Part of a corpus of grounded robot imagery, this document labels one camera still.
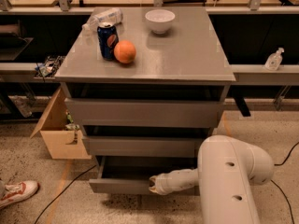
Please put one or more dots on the white red sneaker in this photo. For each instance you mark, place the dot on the white red sneaker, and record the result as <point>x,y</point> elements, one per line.
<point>14,193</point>

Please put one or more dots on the white ceramic bowl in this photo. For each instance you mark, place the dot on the white ceramic bowl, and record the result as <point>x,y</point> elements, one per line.
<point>159,21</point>

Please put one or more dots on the grey drawer cabinet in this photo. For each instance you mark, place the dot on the grey drawer cabinet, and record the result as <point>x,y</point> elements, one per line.
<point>186,64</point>

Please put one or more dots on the grey middle drawer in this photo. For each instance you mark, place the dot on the grey middle drawer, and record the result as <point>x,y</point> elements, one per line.
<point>142,147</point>

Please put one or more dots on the grey top drawer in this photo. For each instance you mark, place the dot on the grey top drawer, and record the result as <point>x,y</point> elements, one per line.
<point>145,113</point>

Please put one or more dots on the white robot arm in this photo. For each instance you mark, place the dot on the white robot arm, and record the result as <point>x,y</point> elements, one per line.
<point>226,169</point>

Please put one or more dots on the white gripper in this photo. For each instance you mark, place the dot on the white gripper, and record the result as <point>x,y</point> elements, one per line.
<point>163,183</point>

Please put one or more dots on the clutter tray on shelf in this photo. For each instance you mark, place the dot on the clutter tray on shelf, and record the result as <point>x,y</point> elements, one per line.
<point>49,67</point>

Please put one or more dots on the cardboard box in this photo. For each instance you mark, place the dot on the cardboard box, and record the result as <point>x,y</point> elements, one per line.
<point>61,142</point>

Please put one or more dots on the clear sanitizer pump bottle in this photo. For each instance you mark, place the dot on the clear sanitizer pump bottle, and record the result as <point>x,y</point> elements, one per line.
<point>274,60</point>

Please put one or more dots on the clear plastic water bottle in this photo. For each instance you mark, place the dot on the clear plastic water bottle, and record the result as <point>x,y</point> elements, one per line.
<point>112,16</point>

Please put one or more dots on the grey bottom drawer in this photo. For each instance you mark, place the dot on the grey bottom drawer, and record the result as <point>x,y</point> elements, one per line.
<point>131,175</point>

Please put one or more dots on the blue pepsi can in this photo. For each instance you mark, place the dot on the blue pepsi can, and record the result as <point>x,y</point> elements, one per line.
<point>108,38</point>

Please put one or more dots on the orange fruit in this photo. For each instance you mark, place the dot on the orange fruit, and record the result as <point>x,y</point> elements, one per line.
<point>125,51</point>

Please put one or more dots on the grey drawer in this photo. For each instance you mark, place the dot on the grey drawer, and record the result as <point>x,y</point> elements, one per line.
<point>131,175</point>
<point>145,113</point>
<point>142,147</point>

